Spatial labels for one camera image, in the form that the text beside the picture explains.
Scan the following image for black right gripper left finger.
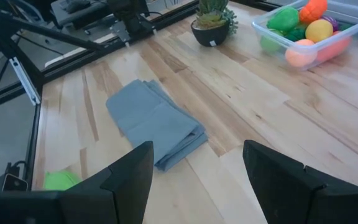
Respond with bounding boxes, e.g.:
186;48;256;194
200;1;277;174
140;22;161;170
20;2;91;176
0;141;154;224

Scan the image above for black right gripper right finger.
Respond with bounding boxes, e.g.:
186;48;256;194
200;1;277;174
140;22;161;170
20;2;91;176
242;139;358;224

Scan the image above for peach coloured toy fruit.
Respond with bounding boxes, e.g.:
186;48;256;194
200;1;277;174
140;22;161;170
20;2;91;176
284;39;318;68

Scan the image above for yellow toy lemon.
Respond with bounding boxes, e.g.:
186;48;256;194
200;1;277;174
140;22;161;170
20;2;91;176
305;19;334;44

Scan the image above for light green toy leaf vegetable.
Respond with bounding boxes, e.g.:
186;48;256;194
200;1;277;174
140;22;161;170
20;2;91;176
265;6;300;32

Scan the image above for purple toy onion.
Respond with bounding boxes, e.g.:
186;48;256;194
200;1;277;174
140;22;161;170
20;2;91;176
321;15;341;32

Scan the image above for orange toy pumpkin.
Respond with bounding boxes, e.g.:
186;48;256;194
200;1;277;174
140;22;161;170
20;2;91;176
298;0;328;25

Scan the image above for light green toy cabbage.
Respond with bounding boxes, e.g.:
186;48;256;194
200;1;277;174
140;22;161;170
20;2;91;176
43;170;82;191

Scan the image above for grey folded cloth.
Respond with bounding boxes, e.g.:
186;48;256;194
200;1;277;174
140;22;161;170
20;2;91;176
106;79;208;172

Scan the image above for succulents in black bowl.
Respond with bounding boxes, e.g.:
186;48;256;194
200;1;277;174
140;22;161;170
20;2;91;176
190;0;239;47

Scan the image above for small black camera with cable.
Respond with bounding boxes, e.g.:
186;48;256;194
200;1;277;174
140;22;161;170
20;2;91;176
0;161;30;192

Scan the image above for silver metal bracket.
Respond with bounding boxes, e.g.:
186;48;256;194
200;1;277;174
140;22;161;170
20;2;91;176
9;57;42;106

